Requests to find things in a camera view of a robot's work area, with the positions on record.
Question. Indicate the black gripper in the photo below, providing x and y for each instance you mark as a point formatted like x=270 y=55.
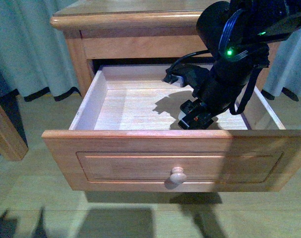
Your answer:
x=197 y=115

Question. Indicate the wooden drawer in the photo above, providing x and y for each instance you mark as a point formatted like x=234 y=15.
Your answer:
x=125 y=137

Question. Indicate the white medicine bottle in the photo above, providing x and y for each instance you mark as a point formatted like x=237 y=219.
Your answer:
x=181 y=115

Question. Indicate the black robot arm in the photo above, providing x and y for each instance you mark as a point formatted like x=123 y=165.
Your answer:
x=237 y=34

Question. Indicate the wooden nightstand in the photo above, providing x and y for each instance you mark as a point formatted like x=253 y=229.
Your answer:
x=127 y=29

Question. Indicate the grey curtain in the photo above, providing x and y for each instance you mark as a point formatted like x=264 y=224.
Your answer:
x=34 y=58

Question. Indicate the wooden furniture leg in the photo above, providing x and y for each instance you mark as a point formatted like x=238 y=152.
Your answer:
x=12 y=146

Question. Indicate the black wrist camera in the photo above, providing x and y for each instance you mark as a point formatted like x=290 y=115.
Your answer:
x=187 y=75

